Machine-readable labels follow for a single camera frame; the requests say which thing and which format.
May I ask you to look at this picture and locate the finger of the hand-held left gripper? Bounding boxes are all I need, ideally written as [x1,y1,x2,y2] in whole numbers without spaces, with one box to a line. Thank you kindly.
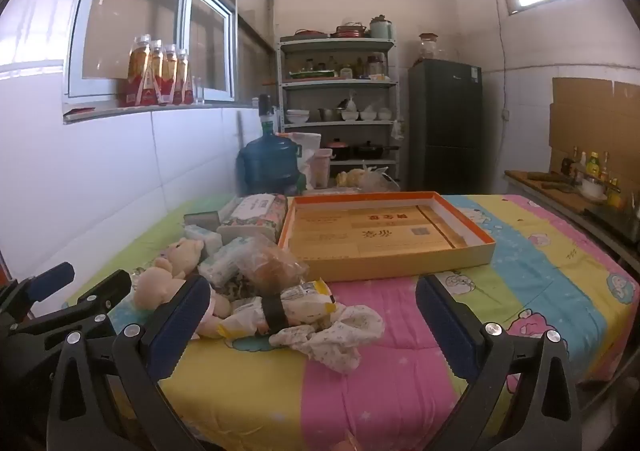
[10,270,132,347]
[0,262,76,332]

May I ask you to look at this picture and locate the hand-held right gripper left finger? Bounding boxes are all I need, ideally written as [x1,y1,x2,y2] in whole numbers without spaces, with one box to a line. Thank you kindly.
[46,275,212,451]

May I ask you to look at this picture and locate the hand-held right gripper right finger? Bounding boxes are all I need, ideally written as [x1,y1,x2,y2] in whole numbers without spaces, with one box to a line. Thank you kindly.
[415,275,583,451]

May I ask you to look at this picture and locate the beige teddy bear purple dress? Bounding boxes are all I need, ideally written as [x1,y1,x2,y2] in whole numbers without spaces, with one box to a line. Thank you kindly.
[132,265,233,338]

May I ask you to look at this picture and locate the leopard print plush toy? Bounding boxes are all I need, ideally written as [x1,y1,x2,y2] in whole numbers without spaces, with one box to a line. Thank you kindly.
[220,278,261,304]

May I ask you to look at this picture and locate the pale pink plush toy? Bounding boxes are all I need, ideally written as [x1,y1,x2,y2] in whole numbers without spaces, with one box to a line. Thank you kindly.
[159,237,207,278]

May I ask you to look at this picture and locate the large green leaf tissue pack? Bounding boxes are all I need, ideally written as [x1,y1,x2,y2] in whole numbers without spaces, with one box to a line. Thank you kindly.
[197,236,258,288]

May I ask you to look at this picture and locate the black elastic band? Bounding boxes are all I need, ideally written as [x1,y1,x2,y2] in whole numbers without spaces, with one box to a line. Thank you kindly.
[262,295,286,334]

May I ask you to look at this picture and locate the white floral cloth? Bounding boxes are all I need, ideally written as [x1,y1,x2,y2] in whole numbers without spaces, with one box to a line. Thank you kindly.
[270,303,386,374]

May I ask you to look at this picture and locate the bread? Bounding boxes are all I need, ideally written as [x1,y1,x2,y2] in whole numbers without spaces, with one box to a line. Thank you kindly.
[239,237,308,297]

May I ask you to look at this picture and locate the orange cardboard tray box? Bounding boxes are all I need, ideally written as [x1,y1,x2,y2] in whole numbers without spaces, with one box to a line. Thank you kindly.
[277,191,496,282]

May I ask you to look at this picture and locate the white yellow snack packet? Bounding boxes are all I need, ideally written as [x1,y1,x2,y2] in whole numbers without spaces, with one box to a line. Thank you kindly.
[218,279,337,338]

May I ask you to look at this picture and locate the colourful cartoon printed blanket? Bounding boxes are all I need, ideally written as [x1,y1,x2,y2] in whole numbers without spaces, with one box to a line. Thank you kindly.
[65,194,640,451]

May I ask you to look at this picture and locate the pale green tissue pack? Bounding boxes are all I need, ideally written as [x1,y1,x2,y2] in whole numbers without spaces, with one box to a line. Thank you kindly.
[183,211,221,230]

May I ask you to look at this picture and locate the floral tissue pack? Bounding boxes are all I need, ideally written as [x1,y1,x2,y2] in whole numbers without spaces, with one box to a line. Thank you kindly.
[218,194,289,243]

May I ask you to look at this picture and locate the kitchen counter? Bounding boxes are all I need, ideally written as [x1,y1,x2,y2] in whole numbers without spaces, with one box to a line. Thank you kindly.
[502,170,640,277]

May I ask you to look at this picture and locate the clear plastic bag with food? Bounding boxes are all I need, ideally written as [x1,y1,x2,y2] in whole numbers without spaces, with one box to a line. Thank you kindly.
[335,164,401,192]

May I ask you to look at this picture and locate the blue water jug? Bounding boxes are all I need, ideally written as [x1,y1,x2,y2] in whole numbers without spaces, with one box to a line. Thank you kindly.
[236,131,303,197]

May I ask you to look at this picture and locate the black frying pan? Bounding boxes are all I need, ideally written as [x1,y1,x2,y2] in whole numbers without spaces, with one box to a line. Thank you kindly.
[352,141,400,159]

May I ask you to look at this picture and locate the pale pink plastic container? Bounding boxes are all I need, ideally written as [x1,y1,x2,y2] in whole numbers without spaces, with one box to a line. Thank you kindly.
[307,148,333,189]

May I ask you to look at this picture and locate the dark refrigerator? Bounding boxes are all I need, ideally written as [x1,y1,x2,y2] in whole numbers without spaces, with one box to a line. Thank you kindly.
[407,58,485,194]

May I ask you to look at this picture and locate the white bowl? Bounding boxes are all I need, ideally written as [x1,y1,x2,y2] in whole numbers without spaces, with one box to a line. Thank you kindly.
[580,176,608,199]

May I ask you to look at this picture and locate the small red cooking pot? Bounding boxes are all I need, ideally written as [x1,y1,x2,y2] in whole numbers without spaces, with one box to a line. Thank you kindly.
[322,138,353,159]

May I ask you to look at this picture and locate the tea drink bottle red label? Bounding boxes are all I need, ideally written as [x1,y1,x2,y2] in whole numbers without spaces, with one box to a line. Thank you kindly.
[175,48,195,105]
[122,34,152,107]
[147,38,167,106]
[161,44,181,105]

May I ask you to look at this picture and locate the white sack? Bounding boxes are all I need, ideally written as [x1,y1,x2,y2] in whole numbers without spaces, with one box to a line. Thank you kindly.
[287,132,322,182]

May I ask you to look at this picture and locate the black water jug pump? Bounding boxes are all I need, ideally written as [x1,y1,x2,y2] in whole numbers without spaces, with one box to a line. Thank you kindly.
[256,94,276,134]

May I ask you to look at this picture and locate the grey metal storage shelf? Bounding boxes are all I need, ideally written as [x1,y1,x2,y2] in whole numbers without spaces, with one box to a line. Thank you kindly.
[277,36,401,182]

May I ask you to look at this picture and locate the white framed sliding window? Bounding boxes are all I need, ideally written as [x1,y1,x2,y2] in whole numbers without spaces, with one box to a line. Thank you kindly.
[65,0,238,99]

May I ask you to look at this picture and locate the glass jar with brown lid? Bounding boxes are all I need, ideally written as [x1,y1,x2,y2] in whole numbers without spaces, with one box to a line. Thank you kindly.
[417,32,441,62]

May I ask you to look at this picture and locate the red lidded pot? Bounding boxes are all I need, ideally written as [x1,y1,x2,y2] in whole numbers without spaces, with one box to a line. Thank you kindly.
[330,21,368,38]

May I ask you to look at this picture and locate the cardboard sheet on wall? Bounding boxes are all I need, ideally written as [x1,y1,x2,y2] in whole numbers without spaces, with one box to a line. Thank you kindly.
[549,77,640,182]

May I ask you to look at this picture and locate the wall cable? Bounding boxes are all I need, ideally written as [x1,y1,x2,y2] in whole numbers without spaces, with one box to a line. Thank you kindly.
[487,0,510,112]

